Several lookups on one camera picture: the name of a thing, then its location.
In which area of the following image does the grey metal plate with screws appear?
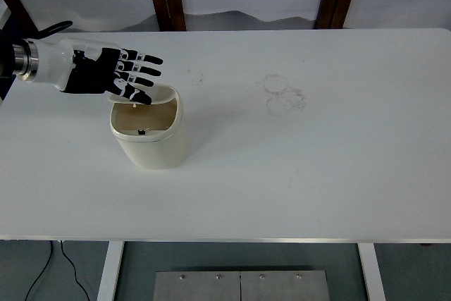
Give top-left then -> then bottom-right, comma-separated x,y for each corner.
152,271 -> 242,301
240,270 -> 330,301

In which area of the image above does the cream plastic lidded trash bin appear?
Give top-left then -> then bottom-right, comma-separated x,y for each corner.
106,84 -> 190,171

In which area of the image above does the thin black floor cable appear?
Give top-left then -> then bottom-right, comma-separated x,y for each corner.
59,240 -> 89,301
23,240 -> 54,301

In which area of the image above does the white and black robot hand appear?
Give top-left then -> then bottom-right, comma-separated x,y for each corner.
34,37 -> 164,106

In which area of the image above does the white metal table leg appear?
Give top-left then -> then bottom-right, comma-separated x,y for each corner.
357,243 -> 388,301
95,242 -> 125,301

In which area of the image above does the dark brown slanted wooden frame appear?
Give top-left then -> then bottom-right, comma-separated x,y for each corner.
0,0 -> 38,34

